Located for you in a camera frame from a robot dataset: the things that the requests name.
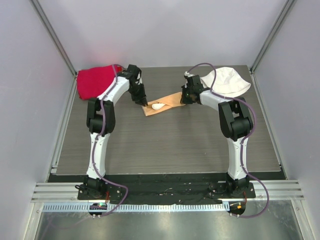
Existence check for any white bucket hat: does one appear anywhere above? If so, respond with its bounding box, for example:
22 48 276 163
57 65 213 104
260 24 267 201
200 67 251 98

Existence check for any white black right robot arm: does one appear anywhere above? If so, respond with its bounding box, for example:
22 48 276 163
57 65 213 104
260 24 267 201
180 72 254 198

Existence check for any aluminium frame rail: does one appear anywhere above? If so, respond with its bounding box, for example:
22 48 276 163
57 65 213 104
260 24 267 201
31 180 304 205

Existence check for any red folded cloth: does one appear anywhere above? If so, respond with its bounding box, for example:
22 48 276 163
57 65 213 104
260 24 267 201
76 64 125 100

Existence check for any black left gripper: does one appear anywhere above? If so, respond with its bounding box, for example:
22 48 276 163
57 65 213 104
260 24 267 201
127 83 148 107

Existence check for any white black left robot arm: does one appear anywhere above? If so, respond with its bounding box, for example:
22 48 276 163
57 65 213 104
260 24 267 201
83 64 148 200

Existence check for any white ceramic spoon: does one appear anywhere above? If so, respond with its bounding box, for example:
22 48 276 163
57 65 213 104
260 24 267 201
151 103 165 111

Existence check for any white slotted cable duct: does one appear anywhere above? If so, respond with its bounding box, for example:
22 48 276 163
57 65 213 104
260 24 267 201
42 202 230 213

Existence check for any beige satin napkin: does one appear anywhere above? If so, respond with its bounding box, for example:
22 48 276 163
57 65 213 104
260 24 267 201
142 91 185 117

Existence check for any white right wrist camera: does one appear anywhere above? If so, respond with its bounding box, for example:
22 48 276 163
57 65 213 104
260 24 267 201
184 71 194 78

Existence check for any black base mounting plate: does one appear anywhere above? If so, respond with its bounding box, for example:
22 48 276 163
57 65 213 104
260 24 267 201
47 172 258 205

